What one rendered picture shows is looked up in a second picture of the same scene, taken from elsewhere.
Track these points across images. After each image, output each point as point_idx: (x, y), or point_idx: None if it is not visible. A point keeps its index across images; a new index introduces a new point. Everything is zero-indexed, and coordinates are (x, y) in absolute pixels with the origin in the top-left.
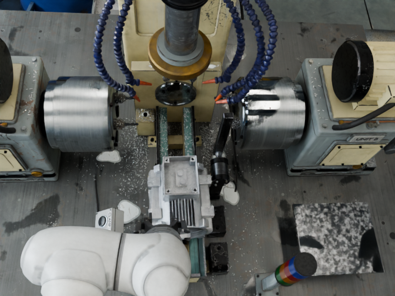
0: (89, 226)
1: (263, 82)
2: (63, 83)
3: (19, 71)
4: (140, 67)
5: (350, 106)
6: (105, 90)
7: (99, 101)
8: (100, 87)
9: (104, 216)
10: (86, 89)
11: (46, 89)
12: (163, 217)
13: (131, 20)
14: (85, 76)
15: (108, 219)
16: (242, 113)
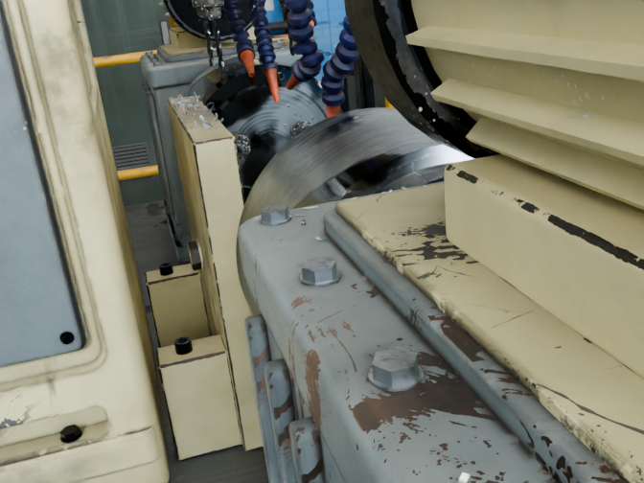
0: None
1: (219, 72)
2: (366, 160)
3: (393, 193)
4: (218, 131)
5: (252, 40)
6: (350, 112)
7: (398, 112)
8: (342, 119)
9: None
10: (368, 126)
11: (423, 182)
12: None
13: (78, 43)
14: (286, 190)
15: None
16: (293, 94)
